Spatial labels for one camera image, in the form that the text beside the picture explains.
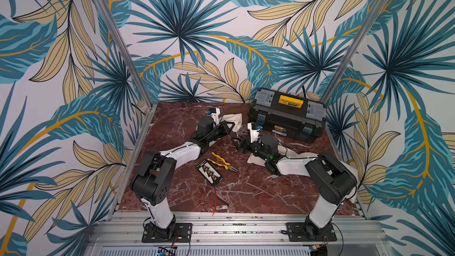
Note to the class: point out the yellow black pliers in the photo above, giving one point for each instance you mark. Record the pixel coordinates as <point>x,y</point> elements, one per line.
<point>221,162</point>

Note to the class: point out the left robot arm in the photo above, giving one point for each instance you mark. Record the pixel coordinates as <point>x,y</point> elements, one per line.
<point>154,175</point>

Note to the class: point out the left aluminium corner post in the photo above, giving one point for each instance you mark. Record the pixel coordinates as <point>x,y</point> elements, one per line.
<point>111,25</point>

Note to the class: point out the cream cloth bag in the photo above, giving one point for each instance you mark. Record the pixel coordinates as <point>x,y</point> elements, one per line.
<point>234,118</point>
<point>298,164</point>

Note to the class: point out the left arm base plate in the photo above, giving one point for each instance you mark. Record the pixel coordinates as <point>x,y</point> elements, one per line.
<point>179,232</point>

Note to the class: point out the black yellow toolbox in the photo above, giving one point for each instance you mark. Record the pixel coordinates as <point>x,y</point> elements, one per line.
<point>288,115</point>

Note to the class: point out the red black wire leads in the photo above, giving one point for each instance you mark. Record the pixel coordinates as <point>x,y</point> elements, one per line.
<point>218,198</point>

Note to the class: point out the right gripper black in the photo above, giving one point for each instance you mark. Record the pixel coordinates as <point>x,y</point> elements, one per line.
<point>247,143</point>

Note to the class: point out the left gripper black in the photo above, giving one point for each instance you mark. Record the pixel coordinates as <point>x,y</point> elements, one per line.
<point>226,130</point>

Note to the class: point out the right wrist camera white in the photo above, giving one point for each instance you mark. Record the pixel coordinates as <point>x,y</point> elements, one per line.
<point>255,131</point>

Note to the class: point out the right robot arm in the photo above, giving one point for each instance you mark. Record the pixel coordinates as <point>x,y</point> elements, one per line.
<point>334,180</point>

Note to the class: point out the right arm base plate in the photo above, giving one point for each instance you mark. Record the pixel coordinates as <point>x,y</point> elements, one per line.
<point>303,232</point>

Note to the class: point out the black connector board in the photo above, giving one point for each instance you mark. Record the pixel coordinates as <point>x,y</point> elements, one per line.
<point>212,176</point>

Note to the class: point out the aluminium corner post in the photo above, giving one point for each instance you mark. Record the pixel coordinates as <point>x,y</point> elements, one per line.
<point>367,24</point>
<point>111,25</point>

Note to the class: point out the aluminium front rail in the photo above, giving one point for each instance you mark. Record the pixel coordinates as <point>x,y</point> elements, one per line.
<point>125,229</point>

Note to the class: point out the right aluminium corner post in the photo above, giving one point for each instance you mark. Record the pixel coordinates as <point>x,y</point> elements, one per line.
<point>367,24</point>

